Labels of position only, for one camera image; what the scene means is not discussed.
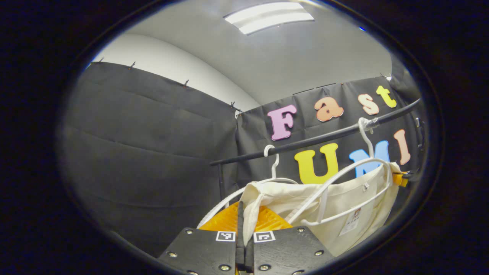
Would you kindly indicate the black metal clothes rack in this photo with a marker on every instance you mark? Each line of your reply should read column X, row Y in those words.
column 305, row 142

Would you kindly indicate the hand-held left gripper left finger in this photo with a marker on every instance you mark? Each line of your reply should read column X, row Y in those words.
column 202, row 252

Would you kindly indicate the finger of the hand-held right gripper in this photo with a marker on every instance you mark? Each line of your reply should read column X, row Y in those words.
column 400, row 179

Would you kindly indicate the white clothes hanger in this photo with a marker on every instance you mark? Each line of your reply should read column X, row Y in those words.
column 332, row 178
column 276, row 168

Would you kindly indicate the cream shirt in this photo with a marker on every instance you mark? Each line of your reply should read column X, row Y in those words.
column 290, row 198

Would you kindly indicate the black backdrop cloth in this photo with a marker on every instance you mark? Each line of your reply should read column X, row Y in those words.
column 153, row 152

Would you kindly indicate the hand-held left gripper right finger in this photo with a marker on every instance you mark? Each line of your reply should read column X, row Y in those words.
column 290, row 252

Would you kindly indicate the large ceiling light panel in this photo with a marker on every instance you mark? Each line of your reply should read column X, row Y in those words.
column 269, row 17

